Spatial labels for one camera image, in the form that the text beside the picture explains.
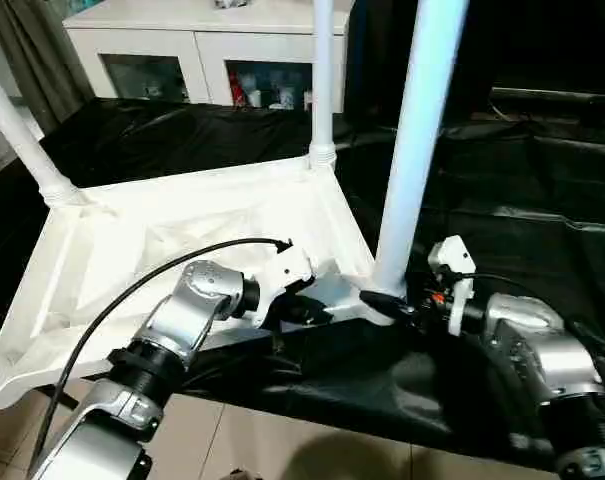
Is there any white plastic table top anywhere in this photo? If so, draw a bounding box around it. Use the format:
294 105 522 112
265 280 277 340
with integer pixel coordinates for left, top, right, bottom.
0 154 414 412

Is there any black mat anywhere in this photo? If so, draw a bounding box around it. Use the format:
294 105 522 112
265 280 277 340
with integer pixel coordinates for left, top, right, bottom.
0 97 605 474

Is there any red bottle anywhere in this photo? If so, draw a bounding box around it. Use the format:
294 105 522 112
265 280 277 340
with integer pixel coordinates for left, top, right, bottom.
229 69 248 106

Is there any dark metal bar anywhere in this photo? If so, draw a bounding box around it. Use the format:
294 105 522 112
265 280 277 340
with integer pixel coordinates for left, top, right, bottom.
491 86 605 110

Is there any white sideboard cabinet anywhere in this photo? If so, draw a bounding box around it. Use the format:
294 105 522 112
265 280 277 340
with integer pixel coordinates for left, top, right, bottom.
61 0 354 115

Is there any grey brown curtain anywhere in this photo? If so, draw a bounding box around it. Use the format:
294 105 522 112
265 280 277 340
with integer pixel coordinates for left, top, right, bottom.
0 0 97 135

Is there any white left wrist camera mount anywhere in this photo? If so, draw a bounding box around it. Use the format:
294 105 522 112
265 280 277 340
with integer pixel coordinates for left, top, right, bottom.
254 243 317 332

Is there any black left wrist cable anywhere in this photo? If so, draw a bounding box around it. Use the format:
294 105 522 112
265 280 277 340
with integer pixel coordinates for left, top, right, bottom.
26 238 294 480

